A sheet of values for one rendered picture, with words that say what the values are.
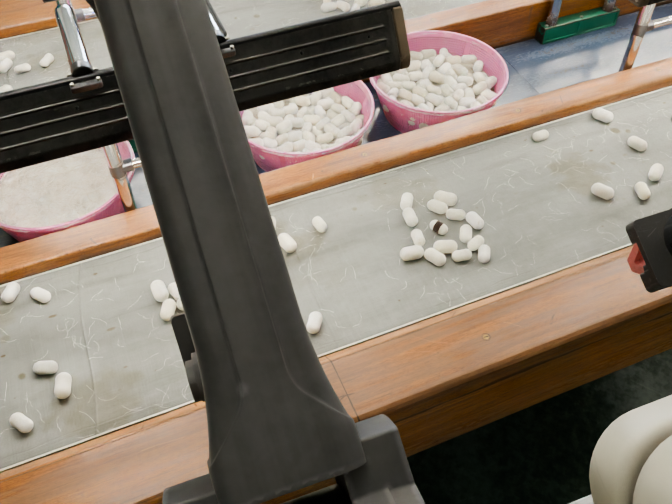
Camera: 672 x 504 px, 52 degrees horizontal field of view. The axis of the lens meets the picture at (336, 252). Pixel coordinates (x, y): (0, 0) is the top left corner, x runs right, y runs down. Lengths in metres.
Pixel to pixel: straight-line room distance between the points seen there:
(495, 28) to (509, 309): 0.78
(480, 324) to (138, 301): 0.49
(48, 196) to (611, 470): 1.10
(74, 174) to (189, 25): 0.99
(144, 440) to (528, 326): 0.52
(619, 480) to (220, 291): 0.17
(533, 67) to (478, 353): 0.81
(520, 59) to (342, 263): 0.74
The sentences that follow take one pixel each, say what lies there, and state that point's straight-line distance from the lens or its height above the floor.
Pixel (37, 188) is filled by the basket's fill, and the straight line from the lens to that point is 1.28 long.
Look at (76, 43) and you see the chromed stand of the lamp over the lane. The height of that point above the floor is 1.12.
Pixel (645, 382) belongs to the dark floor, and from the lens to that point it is 1.95.
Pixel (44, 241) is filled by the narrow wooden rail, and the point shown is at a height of 0.76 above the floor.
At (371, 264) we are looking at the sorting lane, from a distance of 1.06.
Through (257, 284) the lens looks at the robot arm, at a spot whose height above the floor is 1.33.
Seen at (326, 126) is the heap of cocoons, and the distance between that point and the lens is 1.28.
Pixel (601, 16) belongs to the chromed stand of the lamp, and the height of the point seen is 0.71.
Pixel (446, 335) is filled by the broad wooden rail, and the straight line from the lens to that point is 0.96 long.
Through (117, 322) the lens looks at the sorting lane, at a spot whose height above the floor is 0.74.
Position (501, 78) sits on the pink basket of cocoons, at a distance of 1.41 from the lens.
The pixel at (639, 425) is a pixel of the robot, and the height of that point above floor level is 1.31.
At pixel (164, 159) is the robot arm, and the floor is 1.36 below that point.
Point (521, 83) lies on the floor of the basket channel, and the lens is 1.55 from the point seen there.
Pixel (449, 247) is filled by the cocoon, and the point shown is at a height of 0.76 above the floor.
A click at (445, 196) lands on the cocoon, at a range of 1.14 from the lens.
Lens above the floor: 1.56
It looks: 50 degrees down
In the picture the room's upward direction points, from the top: 1 degrees counter-clockwise
